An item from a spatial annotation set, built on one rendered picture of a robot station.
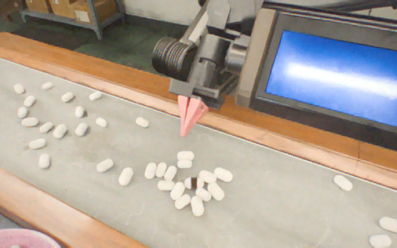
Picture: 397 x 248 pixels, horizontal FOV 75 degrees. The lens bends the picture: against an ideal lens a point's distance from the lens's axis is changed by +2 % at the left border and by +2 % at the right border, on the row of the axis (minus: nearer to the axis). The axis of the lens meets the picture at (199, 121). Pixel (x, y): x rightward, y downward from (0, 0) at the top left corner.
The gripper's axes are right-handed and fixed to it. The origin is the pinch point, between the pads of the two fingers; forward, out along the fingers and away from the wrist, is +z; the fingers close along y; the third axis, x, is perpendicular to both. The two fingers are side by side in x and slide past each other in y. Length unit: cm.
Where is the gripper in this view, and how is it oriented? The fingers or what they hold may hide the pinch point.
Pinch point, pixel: (183, 132)
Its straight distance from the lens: 50.3
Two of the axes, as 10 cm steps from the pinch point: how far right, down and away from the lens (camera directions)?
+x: 2.7, 1.7, 9.5
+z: -3.2, 9.5, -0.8
